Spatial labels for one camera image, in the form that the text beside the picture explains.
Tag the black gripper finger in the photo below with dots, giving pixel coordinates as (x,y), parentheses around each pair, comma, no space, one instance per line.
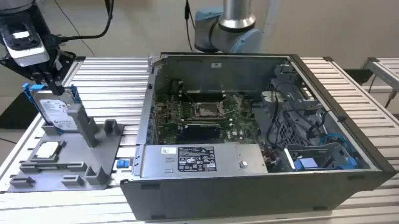
(58,86)
(34,74)

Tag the hard disk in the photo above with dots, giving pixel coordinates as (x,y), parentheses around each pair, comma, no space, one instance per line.
(54,109)

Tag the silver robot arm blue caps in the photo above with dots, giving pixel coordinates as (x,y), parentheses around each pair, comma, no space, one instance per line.
(234,21)

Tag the grey metal disk bay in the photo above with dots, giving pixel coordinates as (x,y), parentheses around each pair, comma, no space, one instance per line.
(316,149)

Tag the black base on floor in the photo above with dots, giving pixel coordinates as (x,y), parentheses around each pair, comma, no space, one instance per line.
(17,114)

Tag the silver CPU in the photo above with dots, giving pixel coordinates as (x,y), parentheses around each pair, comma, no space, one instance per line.
(47,149)

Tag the grey plastic parts rack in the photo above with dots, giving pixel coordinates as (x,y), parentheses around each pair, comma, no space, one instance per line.
(78,163)

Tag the green RAM stick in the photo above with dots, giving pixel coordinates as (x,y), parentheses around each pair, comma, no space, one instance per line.
(57,165)

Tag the blue plastic case latch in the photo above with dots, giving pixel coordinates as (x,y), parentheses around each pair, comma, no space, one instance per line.
(122,163)

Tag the thin metal locking lever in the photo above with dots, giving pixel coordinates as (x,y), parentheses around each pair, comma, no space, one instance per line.
(190,96)

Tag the silver power supply with label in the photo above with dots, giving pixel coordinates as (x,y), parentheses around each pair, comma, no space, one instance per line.
(155,161)

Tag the CPU socket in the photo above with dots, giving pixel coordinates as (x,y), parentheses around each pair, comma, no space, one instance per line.
(209,109)

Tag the black graphics card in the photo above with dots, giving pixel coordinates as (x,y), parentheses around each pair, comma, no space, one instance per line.
(201,133)

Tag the green motherboard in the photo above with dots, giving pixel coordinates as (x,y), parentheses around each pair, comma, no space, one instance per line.
(241,126)

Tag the dark grey open PC case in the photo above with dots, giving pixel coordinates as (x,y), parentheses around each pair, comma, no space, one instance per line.
(234,198)

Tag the grey metal drive cage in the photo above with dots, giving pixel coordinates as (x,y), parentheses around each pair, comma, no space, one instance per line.
(297,109)

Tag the black box behind table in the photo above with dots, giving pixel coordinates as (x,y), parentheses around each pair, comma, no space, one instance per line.
(357,75)

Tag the metal slat side table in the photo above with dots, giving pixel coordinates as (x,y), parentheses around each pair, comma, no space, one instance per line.
(385,70)

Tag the white grey wrist camera box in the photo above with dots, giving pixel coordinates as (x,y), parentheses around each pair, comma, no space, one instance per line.
(26,52)

